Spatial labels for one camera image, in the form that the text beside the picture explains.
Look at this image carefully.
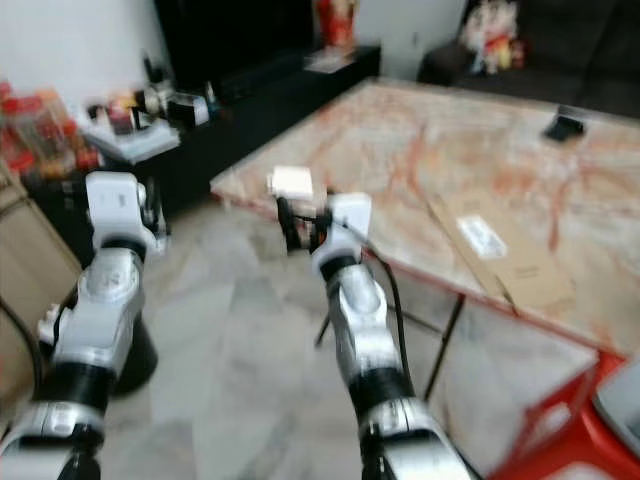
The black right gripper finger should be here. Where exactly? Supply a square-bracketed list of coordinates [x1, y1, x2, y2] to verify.
[276, 197, 305, 251]

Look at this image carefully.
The black rubbish bin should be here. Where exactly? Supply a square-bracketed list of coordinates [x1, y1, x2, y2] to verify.
[110, 315, 159, 398]

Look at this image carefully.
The small white box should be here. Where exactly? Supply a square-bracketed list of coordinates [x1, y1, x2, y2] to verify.
[268, 165, 315, 200]

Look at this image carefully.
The stack of white papers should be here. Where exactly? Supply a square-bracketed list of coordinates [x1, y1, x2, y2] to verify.
[82, 120, 178, 164]

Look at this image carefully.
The black square box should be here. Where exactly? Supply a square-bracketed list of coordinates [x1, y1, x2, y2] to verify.
[168, 92, 211, 128]

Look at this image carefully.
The black low TV console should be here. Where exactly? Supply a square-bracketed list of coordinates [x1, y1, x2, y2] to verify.
[22, 44, 383, 216]

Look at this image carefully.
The white holder with black items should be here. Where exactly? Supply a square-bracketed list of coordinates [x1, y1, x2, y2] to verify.
[142, 58, 173, 116]

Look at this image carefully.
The clear jar orange lid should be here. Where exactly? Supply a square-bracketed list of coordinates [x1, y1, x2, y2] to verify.
[40, 90, 86, 171]

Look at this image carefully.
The light wooden cabinet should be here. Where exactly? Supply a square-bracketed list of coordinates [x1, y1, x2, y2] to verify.
[0, 165, 68, 401]

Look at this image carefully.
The large clear jar red lid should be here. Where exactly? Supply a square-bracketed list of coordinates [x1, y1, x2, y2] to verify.
[5, 97, 51, 181]

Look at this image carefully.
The marble table with red edge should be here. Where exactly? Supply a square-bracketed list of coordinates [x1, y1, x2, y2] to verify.
[210, 77, 640, 401]

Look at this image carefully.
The black television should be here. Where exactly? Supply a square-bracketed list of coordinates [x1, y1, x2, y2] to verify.
[153, 0, 318, 96]

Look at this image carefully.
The flat brown cardboard sheet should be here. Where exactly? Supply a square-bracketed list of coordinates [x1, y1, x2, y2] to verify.
[425, 188, 578, 314]

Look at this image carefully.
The red and gold figure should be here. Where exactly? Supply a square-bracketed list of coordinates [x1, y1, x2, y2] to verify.
[315, 0, 360, 49]

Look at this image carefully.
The colourful plush doll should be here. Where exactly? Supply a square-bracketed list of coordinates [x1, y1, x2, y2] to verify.
[460, 0, 528, 75]

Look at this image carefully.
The small black device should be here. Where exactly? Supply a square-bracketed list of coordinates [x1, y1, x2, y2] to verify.
[543, 113, 589, 143]

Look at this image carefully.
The dark sofa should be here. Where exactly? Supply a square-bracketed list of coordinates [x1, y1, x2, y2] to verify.
[417, 0, 640, 119]

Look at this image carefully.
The red plastic stool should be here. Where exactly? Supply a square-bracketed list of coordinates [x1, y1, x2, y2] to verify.
[488, 350, 640, 480]

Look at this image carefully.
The grey plastic object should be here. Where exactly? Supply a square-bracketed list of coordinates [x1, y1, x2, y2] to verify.
[595, 385, 640, 463]

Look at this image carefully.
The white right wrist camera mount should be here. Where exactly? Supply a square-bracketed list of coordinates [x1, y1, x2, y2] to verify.
[310, 192, 374, 277]

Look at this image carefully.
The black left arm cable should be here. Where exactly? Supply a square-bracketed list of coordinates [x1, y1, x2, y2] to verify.
[0, 298, 47, 393]

